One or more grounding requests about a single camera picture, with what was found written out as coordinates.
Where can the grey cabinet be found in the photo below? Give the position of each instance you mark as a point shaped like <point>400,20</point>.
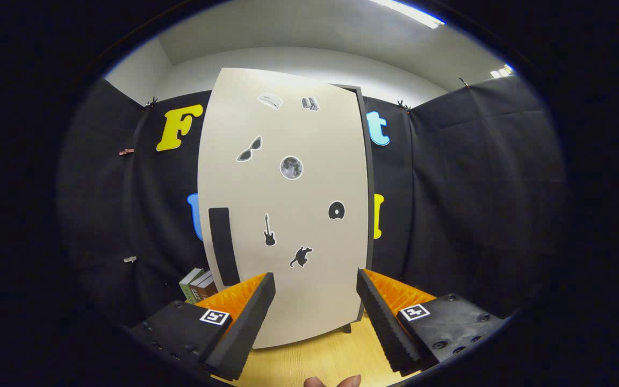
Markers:
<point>371,204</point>

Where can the red clip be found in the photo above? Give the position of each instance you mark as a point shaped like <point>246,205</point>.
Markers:
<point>126,151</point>

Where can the small ceiling light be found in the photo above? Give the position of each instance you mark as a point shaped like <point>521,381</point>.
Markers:
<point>503,71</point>

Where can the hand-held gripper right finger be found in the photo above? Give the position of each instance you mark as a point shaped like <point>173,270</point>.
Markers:
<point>384,328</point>

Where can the black clip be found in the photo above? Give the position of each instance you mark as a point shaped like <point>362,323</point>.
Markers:
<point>464,82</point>
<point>402,104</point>
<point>151,102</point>

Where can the black backdrop cloth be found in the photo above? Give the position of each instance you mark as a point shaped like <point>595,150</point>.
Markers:
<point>476,215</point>

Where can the long ceiling light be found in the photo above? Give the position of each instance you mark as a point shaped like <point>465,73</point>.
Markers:
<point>411,13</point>

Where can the green book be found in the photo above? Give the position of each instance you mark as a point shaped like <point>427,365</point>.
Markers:
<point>187,287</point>

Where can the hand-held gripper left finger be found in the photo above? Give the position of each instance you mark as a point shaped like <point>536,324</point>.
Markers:
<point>245,333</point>

